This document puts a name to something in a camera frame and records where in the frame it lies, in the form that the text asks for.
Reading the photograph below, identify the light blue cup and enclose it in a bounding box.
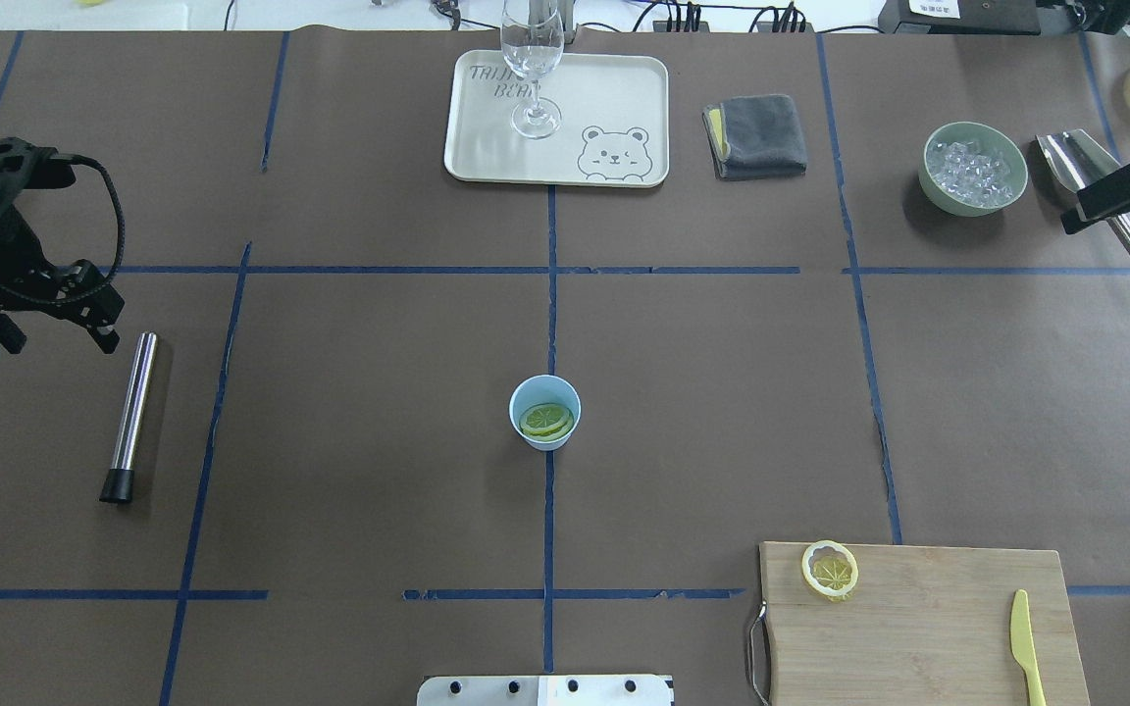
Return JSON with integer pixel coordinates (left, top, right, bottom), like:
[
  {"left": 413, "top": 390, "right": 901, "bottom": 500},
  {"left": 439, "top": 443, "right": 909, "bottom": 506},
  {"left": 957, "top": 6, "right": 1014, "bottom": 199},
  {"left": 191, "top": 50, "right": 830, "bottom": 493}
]
[{"left": 509, "top": 375, "right": 582, "bottom": 452}]

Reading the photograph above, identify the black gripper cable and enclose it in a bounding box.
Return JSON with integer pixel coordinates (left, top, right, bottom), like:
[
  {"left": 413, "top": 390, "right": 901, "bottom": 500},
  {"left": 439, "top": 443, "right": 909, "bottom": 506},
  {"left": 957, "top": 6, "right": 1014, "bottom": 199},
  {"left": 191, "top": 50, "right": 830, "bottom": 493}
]
[{"left": 0, "top": 152, "right": 127, "bottom": 305}]

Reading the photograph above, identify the cream bear tray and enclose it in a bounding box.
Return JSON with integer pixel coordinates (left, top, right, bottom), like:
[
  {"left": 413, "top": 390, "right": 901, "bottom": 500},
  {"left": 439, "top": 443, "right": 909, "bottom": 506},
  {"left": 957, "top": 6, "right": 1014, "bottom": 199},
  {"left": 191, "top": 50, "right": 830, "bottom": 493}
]
[{"left": 443, "top": 49, "right": 671, "bottom": 188}]

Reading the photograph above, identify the yellow lemon slice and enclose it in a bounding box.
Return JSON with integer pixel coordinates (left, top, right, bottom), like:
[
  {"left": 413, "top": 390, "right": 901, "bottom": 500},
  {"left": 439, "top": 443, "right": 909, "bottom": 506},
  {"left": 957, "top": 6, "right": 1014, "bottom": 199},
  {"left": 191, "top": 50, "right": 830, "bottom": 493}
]
[{"left": 518, "top": 403, "right": 575, "bottom": 442}]

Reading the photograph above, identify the grey yellow folded cloth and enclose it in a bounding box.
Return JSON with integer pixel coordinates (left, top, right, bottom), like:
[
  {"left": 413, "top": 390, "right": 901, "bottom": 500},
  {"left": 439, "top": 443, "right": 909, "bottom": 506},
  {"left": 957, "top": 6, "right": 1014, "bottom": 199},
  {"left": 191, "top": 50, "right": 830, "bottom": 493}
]
[{"left": 702, "top": 94, "right": 808, "bottom": 180}]

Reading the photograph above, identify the wooden cutting board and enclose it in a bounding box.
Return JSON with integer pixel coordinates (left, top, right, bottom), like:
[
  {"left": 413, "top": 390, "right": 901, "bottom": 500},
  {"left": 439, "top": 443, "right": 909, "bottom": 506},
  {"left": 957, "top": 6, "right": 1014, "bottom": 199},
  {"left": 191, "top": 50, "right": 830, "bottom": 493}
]
[{"left": 759, "top": 541, "right": 1090, "bottom": 705}]

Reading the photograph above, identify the yellow plastic knife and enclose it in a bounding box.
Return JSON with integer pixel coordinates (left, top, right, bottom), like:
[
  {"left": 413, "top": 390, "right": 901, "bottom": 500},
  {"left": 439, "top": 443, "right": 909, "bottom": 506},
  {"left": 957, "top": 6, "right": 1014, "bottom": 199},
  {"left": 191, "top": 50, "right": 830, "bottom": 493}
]
[{"left": 1008, "top": 589, "right": 1048, "bottom": 706}]

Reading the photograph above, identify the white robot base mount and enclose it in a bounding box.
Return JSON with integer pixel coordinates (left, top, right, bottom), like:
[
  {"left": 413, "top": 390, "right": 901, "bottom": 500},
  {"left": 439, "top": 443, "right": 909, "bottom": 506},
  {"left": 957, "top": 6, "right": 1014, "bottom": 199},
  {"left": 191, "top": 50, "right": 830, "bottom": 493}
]
[{"left": 416, "top": 672, "right": 676, "bottom": 705}]

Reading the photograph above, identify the clear wine glass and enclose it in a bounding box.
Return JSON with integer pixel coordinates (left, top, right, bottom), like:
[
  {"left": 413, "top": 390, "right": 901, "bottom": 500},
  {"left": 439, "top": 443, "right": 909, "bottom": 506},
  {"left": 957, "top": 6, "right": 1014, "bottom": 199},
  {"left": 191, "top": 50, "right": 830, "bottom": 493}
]
[{"left": 499, "top": 1, "right": 564, "bottom": 139}]

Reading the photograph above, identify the green bowl of ice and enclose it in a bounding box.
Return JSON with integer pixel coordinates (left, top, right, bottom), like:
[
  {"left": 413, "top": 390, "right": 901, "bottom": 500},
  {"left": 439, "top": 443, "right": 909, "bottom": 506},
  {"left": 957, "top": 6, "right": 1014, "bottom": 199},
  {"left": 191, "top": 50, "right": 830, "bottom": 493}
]
[{"left": 918, "top": 122, "right": 1031, "bottom": 218}]

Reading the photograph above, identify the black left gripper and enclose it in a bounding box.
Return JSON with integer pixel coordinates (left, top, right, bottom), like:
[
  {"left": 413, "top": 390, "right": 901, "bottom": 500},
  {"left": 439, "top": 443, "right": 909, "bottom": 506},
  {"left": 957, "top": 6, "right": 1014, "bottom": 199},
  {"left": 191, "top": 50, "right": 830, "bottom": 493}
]
[{"left": 0, "top": 137, "right": 127, "bottom": 354}]

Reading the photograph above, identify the yellow lemon half ring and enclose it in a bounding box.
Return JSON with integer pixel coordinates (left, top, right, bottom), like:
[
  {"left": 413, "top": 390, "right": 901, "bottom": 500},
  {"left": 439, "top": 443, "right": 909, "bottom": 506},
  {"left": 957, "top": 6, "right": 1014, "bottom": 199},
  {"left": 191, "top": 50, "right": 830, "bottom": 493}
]
[{"left": 800, "top": 539, "right": 860, "bottom": 603}]

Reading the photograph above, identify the steel muddler black cap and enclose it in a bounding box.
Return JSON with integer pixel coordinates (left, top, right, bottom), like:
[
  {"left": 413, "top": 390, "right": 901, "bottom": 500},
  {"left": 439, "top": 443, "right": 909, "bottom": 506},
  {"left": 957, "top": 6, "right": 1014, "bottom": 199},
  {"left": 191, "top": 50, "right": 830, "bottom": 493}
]
[{"left": 99, "top": 331, "right": 160, "bottom": 506}]

